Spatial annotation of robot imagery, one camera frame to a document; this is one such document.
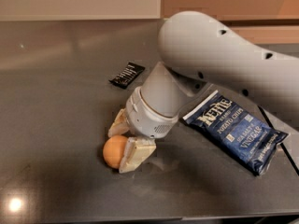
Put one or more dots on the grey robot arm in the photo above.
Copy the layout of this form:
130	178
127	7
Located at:
198	51

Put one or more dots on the black snack bar wrapper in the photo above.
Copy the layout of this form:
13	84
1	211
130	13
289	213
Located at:
127	75

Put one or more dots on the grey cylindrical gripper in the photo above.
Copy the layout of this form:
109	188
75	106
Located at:
146	118

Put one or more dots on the orange fruit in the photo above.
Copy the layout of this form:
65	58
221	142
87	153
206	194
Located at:
113	150

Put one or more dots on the blue Kettle chips bag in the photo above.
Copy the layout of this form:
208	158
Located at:
240	134

